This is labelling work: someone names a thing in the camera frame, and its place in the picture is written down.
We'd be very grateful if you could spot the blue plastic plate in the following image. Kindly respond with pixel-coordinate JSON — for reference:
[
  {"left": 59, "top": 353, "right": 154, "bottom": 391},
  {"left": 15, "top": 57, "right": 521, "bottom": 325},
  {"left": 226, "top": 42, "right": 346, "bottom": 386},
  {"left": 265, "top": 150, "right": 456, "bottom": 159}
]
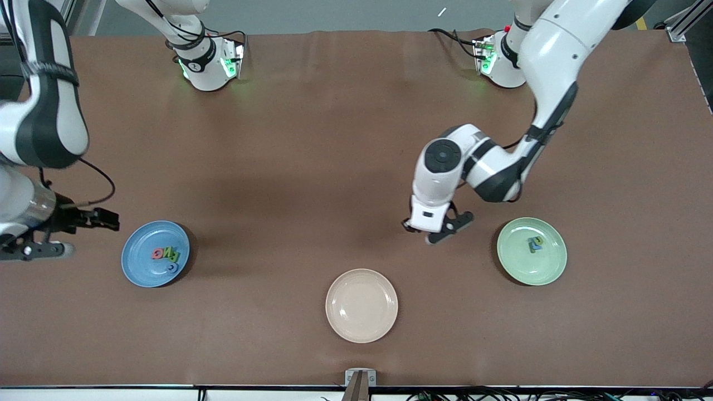
[{"left": 121, "top": 221, "right": 191, "bottom": 288}]

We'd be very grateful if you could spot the beige plastic plate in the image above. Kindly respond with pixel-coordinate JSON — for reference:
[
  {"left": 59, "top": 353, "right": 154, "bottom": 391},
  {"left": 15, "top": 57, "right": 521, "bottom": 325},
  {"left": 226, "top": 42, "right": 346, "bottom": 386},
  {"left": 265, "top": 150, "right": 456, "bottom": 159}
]
[{"left": 325, "top": 268, "right": 399, "bottom": 344}]

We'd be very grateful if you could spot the green plastic plate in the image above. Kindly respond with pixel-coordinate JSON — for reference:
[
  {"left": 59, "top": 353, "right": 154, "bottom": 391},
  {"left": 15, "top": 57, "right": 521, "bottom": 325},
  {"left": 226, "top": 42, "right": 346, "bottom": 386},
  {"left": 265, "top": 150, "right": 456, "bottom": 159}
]
[{"left": 496, "top": 217, "right": 568, "bottom": 287}]

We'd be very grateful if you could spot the brown table cover mat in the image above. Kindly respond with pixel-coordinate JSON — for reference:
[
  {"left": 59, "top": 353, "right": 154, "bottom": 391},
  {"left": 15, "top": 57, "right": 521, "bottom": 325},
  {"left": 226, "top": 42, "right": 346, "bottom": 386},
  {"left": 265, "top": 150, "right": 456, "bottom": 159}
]
[{"left": 0, "top": 29, "right": 713, "bottom": 388}]

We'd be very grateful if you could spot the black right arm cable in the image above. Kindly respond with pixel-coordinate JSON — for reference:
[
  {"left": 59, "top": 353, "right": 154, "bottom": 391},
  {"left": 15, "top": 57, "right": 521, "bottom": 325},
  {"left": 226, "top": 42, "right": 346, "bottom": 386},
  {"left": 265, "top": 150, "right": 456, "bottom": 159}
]
[{"left": 0, "top": 0, "right": 116, "bottom": 208}]

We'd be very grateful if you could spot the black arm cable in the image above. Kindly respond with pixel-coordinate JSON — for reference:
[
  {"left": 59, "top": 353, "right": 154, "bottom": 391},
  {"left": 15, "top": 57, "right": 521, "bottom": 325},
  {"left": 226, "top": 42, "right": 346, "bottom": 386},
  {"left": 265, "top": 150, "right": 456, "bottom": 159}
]
[
  {"left": 454, "top": 78, "right": 577, "bottom": 221},
  {"left": 0, "top": 0, "right": 116, "bottom": 208}
]

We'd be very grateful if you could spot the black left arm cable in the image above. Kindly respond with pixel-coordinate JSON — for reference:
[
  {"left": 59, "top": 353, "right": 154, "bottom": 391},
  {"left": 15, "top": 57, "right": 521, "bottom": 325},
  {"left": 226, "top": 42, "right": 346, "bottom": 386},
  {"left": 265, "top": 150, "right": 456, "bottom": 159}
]
[{"left": 454, "top": 78, "right": 577, "bottom": 221}]

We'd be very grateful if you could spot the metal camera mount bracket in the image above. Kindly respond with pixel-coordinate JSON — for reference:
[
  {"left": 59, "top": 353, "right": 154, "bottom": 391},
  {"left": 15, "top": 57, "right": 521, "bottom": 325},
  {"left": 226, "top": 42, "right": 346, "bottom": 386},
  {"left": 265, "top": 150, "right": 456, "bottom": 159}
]
[{"left": 341, "top": 369, "right": 377, "bottom": 401}]

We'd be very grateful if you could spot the white table edge rail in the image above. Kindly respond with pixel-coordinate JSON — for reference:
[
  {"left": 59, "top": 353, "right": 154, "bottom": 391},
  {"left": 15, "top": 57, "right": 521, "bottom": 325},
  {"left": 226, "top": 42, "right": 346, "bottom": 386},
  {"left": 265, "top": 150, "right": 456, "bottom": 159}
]
[{"left": 0, "top": 384, "right": 713, "bottom": 401}]

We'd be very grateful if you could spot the black left base cable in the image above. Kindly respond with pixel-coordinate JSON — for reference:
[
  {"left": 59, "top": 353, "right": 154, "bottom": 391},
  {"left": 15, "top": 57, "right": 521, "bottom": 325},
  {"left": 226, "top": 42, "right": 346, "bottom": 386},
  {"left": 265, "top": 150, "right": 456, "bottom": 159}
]
[{"left": 428, "top": 27, "right": 481, "bottom": 59}]

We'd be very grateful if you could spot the black base cable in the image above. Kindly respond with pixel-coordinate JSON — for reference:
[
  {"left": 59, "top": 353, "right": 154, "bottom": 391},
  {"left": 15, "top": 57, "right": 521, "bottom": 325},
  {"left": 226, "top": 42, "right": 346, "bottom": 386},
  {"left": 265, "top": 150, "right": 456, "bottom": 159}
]
[
  {"left": 428, "top": 27, "right": 481, "bottom": 59},
  {"left": 207, "top": 28, "right": 248, "bottom": 48}
]

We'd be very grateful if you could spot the black right base cable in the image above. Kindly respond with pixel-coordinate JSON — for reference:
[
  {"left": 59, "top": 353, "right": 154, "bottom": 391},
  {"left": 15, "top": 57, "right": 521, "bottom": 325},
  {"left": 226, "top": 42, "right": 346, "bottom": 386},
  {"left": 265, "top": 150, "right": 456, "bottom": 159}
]
[{"left": 207, "top": 28, "right": 248, "bottom": 48}]

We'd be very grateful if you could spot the aluminium frame profile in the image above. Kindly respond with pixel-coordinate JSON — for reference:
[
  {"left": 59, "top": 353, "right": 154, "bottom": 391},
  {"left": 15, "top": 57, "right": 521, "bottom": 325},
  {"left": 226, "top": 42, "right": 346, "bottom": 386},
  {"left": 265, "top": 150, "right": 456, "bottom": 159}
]
[{"left": 663, "top": 0, "right": 713, "bottom": 42}]

